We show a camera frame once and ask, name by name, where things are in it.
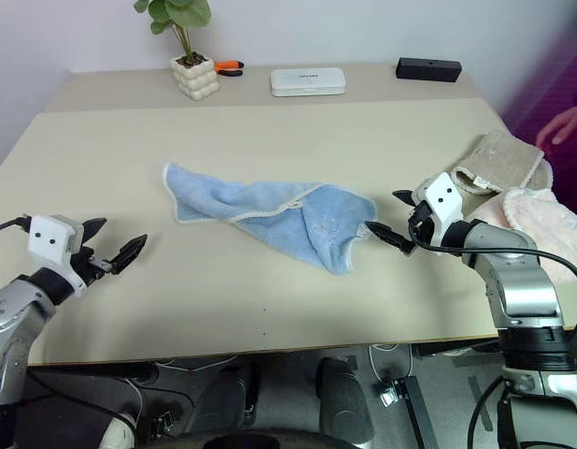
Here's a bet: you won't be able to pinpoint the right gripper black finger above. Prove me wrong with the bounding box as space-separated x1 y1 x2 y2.
364 221 417 256
391 188 419 208

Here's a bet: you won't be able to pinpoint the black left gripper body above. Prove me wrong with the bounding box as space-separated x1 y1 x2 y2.
69 246 115 284

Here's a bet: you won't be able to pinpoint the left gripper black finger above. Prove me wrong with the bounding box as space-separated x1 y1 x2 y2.
79 216 108 248
110 233 150 276

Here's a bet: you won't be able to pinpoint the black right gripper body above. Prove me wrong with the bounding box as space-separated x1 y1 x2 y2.
407 199 437 245

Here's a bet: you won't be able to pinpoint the beige towel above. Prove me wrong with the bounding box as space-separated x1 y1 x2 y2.
448 129 555 197

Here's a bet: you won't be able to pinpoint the light blue towel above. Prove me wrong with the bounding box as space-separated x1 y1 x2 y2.
161 161 380 278

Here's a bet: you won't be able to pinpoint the pink towel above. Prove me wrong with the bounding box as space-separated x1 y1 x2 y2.
467 186 577 287

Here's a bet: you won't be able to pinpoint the bystander bare hand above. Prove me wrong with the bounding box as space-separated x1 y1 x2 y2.
535 106 577 147

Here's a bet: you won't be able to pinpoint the black rectangular box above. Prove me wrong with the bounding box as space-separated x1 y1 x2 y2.
395 56 464 84

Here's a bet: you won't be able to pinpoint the white flat case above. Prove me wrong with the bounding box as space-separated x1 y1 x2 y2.
269 66 349 99

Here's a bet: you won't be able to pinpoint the dark rounded shape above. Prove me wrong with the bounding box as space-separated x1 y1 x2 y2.
314 356 376 446
193 363 262 427

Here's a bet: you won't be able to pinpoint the black table leg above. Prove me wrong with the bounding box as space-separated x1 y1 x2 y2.
392 375 441 449

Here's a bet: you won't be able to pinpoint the white bubble plant pot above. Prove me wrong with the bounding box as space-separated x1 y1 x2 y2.
169 52 223 102

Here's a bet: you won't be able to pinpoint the green leafy plant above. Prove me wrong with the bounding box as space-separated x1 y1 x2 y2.
132 0 213 66

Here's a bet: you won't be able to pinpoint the dark curved robot body edge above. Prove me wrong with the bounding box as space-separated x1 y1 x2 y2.
174 427 365 449

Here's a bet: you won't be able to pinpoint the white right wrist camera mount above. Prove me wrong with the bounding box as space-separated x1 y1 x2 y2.
411 171 465 248

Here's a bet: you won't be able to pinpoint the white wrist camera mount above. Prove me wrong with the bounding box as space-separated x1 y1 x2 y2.
26 214 89 299
411 171 465 248

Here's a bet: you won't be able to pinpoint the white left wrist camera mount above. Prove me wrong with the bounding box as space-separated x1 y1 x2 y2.
26 214 89 299

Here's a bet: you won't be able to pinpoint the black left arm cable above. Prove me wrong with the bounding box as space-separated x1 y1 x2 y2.
0 216 34 238

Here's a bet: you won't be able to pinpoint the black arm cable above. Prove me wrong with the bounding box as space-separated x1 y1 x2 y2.
0 216 34 238
407 219 577 343

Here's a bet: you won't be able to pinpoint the white thin cable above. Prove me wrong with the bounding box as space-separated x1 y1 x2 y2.
368 342 414 390

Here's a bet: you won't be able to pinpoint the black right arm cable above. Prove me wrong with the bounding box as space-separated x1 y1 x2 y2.
407 219 577 343

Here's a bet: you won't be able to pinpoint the metal bracket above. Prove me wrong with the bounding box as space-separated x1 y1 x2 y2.
378 380 402 409

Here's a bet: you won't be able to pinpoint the black lower body cable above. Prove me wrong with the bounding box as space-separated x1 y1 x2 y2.
467 375 507 449

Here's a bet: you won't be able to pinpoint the orange-handled pliers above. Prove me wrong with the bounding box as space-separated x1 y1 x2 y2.
213 59 246 79

